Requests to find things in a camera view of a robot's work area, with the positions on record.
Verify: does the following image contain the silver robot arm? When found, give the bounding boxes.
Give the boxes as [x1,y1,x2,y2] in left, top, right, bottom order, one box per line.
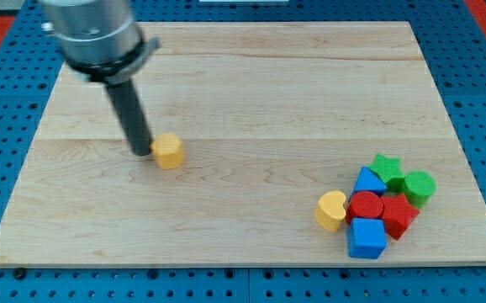
[40,0,161,86]

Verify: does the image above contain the red star block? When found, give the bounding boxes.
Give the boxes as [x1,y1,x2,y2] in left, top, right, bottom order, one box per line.
[381,194,420,240]

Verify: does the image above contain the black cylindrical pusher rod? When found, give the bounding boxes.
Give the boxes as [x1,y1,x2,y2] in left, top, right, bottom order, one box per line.
[105,80,152,157]

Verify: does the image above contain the blue cube block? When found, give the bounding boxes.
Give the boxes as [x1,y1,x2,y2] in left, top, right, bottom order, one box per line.
[346,218,387,259]

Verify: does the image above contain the wooden board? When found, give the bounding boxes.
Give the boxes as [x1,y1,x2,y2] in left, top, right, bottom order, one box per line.
[0,22,486,268]

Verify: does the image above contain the red cylinder block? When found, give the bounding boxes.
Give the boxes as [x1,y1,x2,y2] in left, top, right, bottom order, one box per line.
[346,191,384,225]

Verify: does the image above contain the green star block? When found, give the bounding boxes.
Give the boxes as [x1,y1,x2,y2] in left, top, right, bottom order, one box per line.
[369,153,405,192]

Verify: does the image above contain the green cylinder block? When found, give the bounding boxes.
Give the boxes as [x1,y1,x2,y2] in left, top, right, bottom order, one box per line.
[401,171,436,209]

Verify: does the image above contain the yellow hexagon block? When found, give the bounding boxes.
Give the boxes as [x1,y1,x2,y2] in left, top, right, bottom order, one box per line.
[151,133,185,170]

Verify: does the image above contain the blue triangle block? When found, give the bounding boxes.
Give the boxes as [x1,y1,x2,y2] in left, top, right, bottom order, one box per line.
[352,167,388,196]

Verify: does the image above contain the yellow heart block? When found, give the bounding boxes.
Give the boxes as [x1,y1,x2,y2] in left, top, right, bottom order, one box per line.
[314,190,346,232]

